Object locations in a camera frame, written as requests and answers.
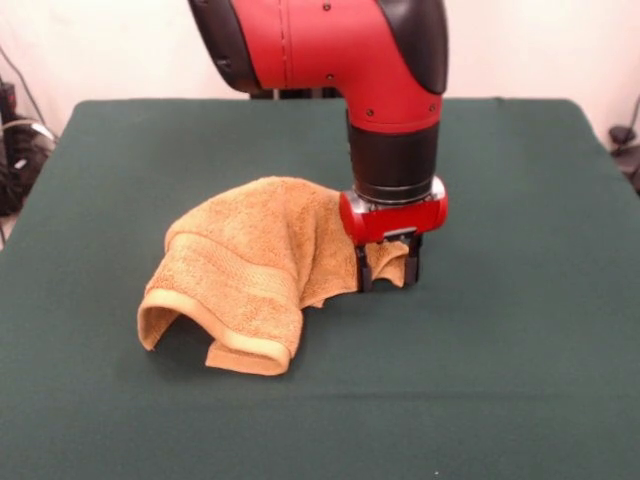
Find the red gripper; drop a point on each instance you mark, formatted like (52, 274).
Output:
(400, 220)

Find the tan terry towel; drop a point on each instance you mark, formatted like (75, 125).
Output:
(250, 250)

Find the dark green table cloth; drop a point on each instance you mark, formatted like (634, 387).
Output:
(450, 350)

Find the black wall plug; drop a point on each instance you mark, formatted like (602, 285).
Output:
(8, 95)

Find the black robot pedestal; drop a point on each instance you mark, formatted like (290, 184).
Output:
(300, 93)

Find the black equipment bundle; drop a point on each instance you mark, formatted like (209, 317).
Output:
(20, 170)

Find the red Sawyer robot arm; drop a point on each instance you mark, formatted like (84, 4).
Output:
(340, 45)

